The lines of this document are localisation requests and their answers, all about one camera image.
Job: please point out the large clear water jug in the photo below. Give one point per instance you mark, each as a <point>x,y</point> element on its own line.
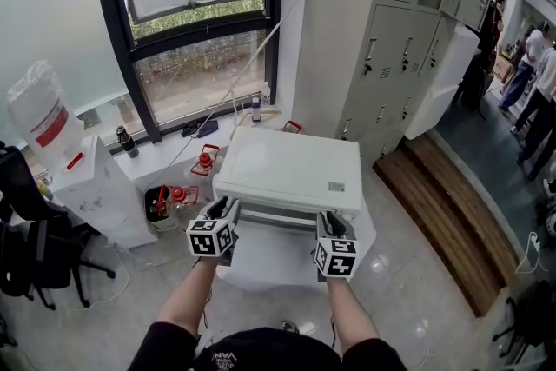
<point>43,117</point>

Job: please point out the wooden step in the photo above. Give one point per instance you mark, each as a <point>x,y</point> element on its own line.
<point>447,213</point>

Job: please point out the person's left forearm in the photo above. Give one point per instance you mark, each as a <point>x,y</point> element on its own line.
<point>191,300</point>

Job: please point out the grey metal locker cabinet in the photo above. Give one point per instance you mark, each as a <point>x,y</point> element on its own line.
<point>373,35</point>

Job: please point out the black office chair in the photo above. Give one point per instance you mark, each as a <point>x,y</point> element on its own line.
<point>39,239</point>

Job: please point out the white toaster oven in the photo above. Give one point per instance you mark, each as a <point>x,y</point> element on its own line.
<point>286,165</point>

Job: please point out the black thermos bottle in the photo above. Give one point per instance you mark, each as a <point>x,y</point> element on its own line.
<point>127,141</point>

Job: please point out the black waste bin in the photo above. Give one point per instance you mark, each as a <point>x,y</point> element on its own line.
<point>155,208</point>

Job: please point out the white plug adapter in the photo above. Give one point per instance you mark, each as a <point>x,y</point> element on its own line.
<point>306,328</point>

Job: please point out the white water dispenser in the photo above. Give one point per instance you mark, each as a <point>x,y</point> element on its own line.
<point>104,195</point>

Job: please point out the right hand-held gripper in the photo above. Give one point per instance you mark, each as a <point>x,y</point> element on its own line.
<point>336,258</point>

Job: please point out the person's right forearm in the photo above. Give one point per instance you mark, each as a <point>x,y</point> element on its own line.
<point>349,317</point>

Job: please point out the black window frame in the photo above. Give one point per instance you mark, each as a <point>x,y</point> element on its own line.
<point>110,35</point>

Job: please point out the white cabinet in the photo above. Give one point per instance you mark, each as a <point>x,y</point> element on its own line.
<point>447,74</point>

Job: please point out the white bottle with purple label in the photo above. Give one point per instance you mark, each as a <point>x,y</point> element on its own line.
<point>256,109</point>

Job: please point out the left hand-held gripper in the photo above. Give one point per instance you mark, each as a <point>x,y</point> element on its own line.
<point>210,240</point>

